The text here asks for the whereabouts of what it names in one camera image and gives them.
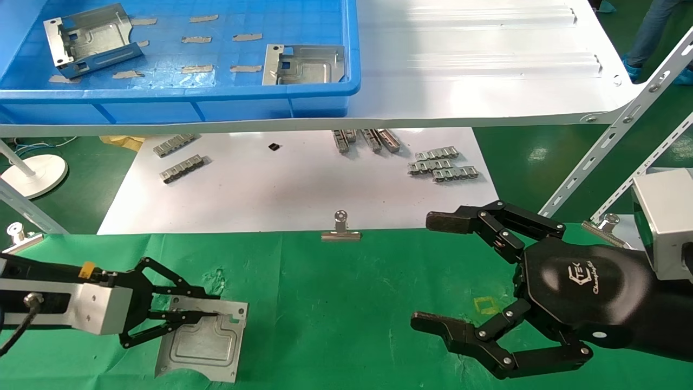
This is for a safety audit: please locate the white plain shelf board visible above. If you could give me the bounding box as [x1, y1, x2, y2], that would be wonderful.
[97, 127, 501, 235]

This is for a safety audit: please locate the silver binder clip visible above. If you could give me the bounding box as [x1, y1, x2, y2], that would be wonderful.
[0, 222, 45, 255]
[321, 210, 362, 242]
[582, 213, 631, 249]

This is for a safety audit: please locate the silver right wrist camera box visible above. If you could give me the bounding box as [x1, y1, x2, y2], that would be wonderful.
[631, 168, 693, 281]

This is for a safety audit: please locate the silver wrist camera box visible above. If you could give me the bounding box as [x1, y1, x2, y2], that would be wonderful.
[631, 168, 693, 281]
[0, 281, 134, 335]

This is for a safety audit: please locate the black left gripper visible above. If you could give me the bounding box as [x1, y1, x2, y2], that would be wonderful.
[0, 252, 220, 349]

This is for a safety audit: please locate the white round stand base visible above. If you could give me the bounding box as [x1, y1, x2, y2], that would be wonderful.
[0, 140, 69, 199]

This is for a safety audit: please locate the yellow crumpled bag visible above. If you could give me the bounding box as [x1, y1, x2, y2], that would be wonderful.
[99, 135, 146, 152]

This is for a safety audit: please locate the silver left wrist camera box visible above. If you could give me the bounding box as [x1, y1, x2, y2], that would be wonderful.
[0, 281, 134, 335]

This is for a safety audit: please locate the black camera cable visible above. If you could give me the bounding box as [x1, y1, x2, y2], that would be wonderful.
[0, 292, 44, 358]

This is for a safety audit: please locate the blue plastic bin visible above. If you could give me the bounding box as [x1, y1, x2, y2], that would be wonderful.
[0, 0, 361, 126]

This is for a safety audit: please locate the thin floor cable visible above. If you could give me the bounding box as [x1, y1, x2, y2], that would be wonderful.
[11, 136, 79, 153]

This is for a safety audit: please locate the green table cloth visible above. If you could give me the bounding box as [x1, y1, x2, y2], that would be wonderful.
[0, 223, 693, 390]

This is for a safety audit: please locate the white ribbed shelf board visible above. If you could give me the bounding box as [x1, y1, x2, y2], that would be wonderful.
[0, 0, 646, 139]

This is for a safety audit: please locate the grey trouser leg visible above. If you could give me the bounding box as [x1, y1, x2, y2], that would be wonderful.
[627, 0, 687, 68]

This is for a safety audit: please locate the white slotted angle post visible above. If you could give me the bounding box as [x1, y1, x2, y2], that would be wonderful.
[587, 111, 693, 224]
[0, 178, 70, 235]
[539, 41, 693, 220]

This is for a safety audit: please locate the silver sheet metal bracket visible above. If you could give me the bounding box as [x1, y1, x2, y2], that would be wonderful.
[43, 4, 144, 80]
[262, 44, 346, 86]
[154, 295, 250, 384]

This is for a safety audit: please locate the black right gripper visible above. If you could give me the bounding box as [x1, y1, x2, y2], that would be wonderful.
[410, 200, 659, 380]

